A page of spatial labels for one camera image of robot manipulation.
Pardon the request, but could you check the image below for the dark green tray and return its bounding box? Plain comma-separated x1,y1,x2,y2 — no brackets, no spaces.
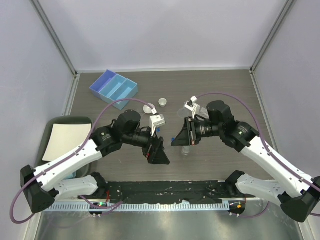
35,116,92,167

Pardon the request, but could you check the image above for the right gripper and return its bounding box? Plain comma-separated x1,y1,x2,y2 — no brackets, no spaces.
172,116,223,147

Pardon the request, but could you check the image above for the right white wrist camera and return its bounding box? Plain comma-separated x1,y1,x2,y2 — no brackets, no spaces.
184,96,200,119

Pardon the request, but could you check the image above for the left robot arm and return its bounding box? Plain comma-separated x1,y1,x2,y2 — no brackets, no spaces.
20,110,170,214

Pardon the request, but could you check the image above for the white slotted cable duct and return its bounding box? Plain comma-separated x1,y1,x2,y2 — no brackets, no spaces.
45,201,230,213

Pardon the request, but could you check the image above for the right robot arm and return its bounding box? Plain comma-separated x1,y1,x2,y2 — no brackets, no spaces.
171,99,320,223

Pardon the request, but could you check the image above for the blue compartment organizer tray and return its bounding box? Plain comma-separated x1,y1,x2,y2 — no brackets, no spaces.
89,70,138,104

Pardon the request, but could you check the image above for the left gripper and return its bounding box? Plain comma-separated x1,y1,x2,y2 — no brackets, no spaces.
122,122,170,164

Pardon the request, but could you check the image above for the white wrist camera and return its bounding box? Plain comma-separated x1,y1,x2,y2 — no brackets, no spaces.
149,108,166,137
184,96,200,119

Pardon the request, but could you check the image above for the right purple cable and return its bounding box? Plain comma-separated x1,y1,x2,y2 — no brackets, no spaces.
194,92,320,219

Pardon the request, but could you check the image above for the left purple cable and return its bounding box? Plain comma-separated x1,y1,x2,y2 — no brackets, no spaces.
9,97,160,224

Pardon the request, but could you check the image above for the purple cable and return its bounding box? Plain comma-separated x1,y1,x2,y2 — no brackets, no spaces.
194,92,320,219
9,97,160,224

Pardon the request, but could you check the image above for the white evaporating dish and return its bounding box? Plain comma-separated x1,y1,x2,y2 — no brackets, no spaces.
143,103,154,114

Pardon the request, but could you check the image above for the clear plastic funnel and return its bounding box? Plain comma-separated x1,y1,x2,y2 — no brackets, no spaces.
177,108,190,119

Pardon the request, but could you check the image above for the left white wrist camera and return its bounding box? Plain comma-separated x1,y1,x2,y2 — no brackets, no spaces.
149,108,166,137

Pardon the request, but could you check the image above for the white ceramic crucible cup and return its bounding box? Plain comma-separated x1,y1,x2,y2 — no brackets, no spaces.
158,98,168,108

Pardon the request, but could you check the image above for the clear test tube rack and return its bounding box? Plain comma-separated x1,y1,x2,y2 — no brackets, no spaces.
195,105,209,119

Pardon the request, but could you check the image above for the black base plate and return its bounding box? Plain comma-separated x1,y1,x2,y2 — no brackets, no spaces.
85,180,253,205

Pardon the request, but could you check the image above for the white paper sheet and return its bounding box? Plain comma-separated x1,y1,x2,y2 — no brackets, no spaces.
42,123,92,162

